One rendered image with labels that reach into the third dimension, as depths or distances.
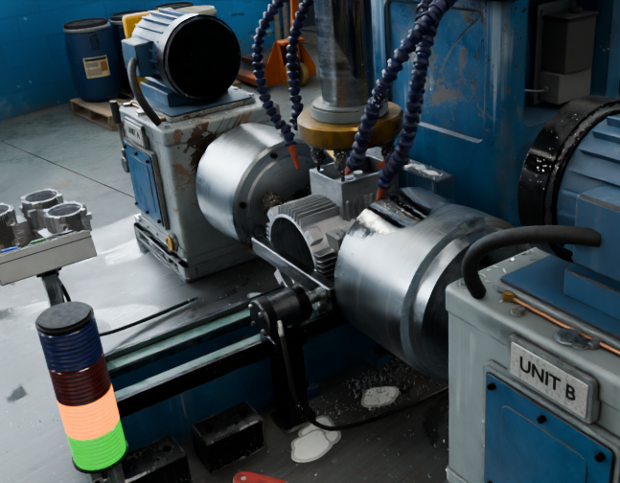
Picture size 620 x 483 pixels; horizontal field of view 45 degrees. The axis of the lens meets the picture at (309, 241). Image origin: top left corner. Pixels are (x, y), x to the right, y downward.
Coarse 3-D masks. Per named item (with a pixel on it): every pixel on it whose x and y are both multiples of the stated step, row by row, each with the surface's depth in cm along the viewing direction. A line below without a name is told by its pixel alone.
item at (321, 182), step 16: (368, 160) 137; (320, 176) 130; (336, 176) 136; (352, 176) 131; (368, 176) 128; (320, 192) 132; (336, 192) 127; (352, 192) 127; (368, 192) 129; (352, 208) 128
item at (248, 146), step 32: (256, 128) 151; (224, 160) 146; (256, 160) 140; (288, 160) 143; (224, 192) 144; (256, 192) 142; (288, 192) 146; (224, 224) 147; (256, 224) 144; (256, 256) 148
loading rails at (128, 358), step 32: (192, 320) 132; (224, 320) 133; (320, 320) 130; (128, 352) 127; (160, 352) 126; (192, 352) 130; (224, 352) 124; (256, 352) 124; (320, 352) 132; (352, 352) 136; (384, 352) 137; (128, 384) 125; (160, 384) 116; (192, 384) 119; (224, 384) 123; (256, 384) 127; (128, 416) 115; (160, 416) 118; (192, 416) 121; (128, 448) 117
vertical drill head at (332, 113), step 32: (320, 0) 117; (352, 0) 116; (320, 32) 119; (352, 32) 117; (320, 64) 123; (352, 64) 120; (352, 96) 122; (320, 128) 121; (352, 128) 120; (384, 128) 121; (320, 160) 131
